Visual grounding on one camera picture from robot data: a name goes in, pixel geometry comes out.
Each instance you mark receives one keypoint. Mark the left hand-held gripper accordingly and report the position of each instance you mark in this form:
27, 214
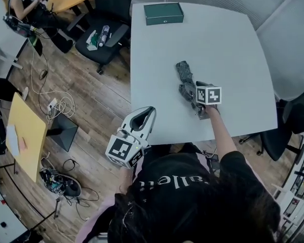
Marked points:
122, 149

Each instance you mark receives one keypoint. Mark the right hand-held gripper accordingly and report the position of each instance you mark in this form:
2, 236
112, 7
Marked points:
209, 95

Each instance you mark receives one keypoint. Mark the dark grey cloth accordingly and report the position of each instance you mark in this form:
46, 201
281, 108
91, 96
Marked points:
184, 71

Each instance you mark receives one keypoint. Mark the person's right forearm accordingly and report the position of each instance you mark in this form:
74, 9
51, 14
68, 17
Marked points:
221, 133

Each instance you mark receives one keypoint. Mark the person's left forearm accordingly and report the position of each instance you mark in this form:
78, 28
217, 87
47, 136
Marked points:
125, 180

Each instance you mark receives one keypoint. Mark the white table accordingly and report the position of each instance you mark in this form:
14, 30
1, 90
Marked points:
218, 47

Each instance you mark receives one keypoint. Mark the person's black shirt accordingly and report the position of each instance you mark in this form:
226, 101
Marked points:
172, 171

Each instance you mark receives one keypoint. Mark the black office chair with headrest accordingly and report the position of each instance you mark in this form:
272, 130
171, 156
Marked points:
104, 52

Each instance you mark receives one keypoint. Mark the black pyramid table base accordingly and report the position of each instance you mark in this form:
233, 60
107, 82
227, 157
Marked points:
63, 130

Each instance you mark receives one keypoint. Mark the dark green box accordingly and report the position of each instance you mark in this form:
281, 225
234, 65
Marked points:
163, 13

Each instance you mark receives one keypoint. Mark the white power strip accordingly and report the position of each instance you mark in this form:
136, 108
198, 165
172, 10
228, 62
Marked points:
52, 103

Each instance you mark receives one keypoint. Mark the clear bottle with dark label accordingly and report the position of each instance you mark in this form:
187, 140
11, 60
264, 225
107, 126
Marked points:
104, 35

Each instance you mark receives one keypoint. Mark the green and white packet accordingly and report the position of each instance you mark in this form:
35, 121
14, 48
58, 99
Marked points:
92, 40

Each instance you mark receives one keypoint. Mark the black mesh office chair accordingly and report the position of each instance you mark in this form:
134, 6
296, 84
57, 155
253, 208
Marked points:
299, 115

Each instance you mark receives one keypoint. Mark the yellow wooden desk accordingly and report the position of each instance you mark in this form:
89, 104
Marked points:
25, 135

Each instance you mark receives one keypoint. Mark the pink sticky note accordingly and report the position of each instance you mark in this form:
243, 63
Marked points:
22, 144

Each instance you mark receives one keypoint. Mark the white paper sheet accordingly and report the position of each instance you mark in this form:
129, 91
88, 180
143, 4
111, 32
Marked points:
12, 140

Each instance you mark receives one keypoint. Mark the white shelf rack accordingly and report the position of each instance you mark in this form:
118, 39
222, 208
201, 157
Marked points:
297, 186

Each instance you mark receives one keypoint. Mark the white desk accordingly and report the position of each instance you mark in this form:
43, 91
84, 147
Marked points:
2, 59
2, 211

